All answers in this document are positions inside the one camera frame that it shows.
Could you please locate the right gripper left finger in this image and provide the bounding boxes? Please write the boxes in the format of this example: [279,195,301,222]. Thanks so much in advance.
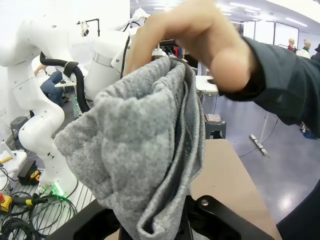
[46,199,123,240]

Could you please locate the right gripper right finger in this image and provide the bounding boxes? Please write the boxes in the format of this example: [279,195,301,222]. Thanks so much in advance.
[186,194,275,240]

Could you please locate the grey training pants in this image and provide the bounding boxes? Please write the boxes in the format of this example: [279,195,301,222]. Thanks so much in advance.
[54,56,206,238]

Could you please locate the person's right forearm dark sleeve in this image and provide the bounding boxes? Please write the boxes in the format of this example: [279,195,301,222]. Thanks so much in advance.
[219,34,320,140]

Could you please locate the person's right hand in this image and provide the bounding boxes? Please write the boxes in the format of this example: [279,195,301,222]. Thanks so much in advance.
[124,0,253,93]

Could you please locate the yellow black tape measure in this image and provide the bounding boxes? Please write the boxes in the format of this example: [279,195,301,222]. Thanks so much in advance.
[29,169,42,183]

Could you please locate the person's torso dark shirt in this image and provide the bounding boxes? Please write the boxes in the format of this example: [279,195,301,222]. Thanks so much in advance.
[274,192,320,240]

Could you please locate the white table leg stand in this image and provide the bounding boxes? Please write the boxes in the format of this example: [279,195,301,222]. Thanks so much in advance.
[249,111,272,158]

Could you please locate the yellow emergency stop box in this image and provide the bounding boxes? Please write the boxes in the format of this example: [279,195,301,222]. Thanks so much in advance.
[0,193,14,214]

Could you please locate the grey plastic stool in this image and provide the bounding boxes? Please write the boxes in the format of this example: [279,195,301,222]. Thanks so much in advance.
[204,113,227,140]

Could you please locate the white desk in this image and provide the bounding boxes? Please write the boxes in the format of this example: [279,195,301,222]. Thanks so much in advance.
[194,74,220,97]

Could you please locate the seated person in blue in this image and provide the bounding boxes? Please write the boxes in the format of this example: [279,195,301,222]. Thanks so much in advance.
[39,69,65,107]

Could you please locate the mannequin in white jacket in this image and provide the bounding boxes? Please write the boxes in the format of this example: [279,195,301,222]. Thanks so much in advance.
[298,39,312,59]

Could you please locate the white backdrop screen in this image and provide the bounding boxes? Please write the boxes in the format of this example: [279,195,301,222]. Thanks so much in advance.
[243,21,275,42]
[274,21,300,46]

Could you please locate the black garment rack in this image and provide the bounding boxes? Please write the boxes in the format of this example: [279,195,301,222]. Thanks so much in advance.
[76,18,101,39]

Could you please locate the black tangled floor cables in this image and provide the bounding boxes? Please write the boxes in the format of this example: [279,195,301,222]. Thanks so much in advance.
[0,194,79,240]

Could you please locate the black left arm cable sleeve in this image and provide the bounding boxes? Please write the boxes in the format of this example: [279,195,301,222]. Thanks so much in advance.
[39,49,91,113]

